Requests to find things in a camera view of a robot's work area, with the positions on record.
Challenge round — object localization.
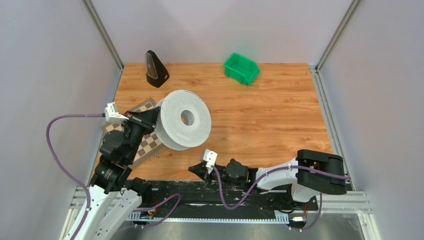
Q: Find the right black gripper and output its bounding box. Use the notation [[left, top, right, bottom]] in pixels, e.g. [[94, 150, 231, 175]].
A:
[[189, 162, 242, 188]]

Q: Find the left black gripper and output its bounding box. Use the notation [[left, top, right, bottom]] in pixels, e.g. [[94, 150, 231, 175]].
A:
[[120, 105, 161, 162]]

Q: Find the grey perforated cable spool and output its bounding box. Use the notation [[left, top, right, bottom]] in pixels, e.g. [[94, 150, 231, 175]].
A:
[[154, 89, 212, 151]]

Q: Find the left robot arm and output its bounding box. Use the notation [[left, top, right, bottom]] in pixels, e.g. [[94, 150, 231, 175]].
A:
[[64, 102, 161, 240]]

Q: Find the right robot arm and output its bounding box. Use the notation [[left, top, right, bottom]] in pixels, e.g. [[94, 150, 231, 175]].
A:
[[188, 149, 349, 209]]

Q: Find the wooden chessboard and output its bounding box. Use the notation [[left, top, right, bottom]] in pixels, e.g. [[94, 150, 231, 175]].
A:
[[101, 98, 165, 169]]

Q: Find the black metronome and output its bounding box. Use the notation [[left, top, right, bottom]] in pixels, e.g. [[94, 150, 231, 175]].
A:
[[145, 50, 170, 88]]

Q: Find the green plastic bin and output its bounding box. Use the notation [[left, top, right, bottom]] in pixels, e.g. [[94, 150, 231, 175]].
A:
[[223, 52, 260, 85]]

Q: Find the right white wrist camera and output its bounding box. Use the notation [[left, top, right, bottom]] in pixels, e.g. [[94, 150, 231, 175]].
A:
[[200, 149, 218, 174]]

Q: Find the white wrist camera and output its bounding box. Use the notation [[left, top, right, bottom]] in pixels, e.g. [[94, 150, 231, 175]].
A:
[[104, 102, 129, 124], [200, 149, 218, 174]]

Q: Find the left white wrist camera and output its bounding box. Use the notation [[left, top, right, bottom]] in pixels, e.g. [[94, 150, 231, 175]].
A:
[[104, 102, 129, 124]]

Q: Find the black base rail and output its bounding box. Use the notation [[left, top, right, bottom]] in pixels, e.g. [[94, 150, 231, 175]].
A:
[[140, 180, 318, 220]]

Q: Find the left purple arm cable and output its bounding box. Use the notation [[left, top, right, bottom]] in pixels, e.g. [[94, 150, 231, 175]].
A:
[[45, 113, 107, 240]]

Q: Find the white slotted cable duct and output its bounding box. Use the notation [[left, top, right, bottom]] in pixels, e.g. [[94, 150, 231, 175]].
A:
[[125, 211, 290, 224]]

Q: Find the left aluminium frame post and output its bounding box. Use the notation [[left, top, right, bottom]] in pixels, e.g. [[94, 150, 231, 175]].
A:
[[82, 0, 124, 72]]

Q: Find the aluminium frame post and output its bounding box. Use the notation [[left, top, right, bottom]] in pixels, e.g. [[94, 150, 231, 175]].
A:
[[315, 0, 362, 72], [82, 0, 124, 72]]

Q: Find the right aluminium frame post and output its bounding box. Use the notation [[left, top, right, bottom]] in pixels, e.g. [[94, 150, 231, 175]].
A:
[[315, 0, 362, 72]]

